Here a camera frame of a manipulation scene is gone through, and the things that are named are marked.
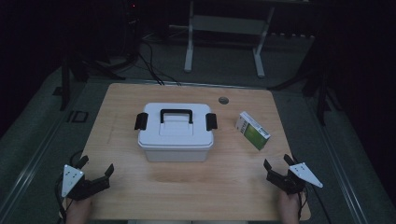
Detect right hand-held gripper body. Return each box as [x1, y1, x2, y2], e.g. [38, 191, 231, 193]
[265, 161, 324, 196]

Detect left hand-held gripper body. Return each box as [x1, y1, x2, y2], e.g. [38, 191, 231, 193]
[61, 163, 111, 202]

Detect green and white medicine box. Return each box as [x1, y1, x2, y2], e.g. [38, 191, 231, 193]
[234, 111, 272, 151]

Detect white storage box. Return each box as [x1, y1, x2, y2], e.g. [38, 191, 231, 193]
[138, 141, 215, 163]

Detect person's left hand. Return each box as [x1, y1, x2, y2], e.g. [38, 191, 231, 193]
[64, 197, 93, 224]

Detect person's right hand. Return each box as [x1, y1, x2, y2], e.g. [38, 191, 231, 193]
[277, 189, 304, 224]

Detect black square floor plate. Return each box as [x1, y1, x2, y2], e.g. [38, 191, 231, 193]
[66, 110, 90, 124]

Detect black tripod stand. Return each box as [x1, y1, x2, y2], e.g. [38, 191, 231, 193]
[59, 54, 126, 112]
[267, 31, 344, 127]

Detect white metal stand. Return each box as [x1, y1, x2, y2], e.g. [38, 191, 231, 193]
[183, 0, 276, 79]

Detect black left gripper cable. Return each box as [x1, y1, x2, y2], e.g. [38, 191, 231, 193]
[54, 150, 82, 224]

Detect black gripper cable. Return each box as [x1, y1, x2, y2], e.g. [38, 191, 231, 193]
[54, 150, 82, 224]
[297, 186, 332, 224]

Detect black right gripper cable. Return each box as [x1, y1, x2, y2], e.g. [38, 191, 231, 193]
[297, 186, 332, 224]

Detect black floor cables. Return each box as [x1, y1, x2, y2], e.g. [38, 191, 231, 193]
[136, 38, 182, 87]

